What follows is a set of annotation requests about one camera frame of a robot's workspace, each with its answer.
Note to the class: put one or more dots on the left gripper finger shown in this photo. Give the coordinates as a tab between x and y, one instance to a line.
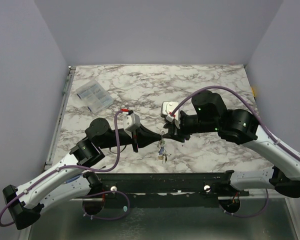
144	141
148	134

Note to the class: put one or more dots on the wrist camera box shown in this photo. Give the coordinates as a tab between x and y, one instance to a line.
131	122
167	108

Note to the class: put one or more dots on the keyring bunch with keys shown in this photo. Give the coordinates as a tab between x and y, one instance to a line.
162	152

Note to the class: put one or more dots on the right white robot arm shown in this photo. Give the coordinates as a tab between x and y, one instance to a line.
242	128

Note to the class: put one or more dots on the clear plastic organizer box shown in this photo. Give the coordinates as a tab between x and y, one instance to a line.
95	97

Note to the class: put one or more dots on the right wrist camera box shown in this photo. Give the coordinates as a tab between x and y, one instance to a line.
167	108

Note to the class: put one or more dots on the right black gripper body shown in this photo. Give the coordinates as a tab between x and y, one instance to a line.
180	127

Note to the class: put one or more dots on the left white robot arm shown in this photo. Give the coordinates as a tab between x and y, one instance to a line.
74	175

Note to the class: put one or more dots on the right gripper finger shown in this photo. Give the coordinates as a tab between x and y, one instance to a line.
169	135
168	125

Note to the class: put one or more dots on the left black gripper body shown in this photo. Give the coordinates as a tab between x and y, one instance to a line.
133	140

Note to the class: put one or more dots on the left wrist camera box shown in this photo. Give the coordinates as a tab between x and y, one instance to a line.
131	122

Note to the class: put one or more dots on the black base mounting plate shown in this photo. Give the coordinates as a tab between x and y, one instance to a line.
146	190

